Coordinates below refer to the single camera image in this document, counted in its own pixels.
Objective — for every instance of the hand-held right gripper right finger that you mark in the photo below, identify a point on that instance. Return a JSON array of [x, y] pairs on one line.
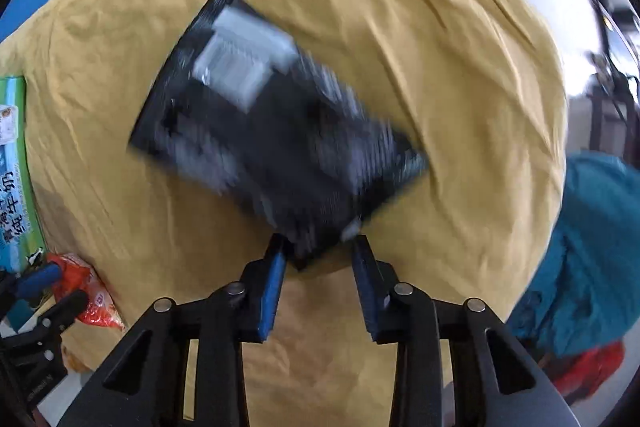
[[365, 292]]

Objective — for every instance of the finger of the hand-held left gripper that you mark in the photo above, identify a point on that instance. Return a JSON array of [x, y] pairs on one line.
[[35, 282], [55, 314]]

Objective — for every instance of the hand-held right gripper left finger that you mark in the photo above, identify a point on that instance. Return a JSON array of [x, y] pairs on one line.
[[272, 292]]

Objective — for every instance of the red snack packet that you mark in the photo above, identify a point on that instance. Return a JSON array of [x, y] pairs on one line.
[[95, 297]]

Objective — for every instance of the cardboard box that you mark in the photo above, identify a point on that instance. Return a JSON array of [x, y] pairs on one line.
[[15, 187]]

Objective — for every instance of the black packet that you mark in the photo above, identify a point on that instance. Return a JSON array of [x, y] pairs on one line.
[[275, 132]]

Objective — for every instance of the yellow tablecloth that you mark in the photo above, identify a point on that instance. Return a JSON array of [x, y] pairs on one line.
[[450, 107]]

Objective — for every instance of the teal jacket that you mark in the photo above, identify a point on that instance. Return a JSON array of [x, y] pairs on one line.
[[590, 257]]

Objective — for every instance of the red plastic bag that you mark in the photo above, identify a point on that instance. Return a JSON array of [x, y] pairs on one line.
[[590, 369]]

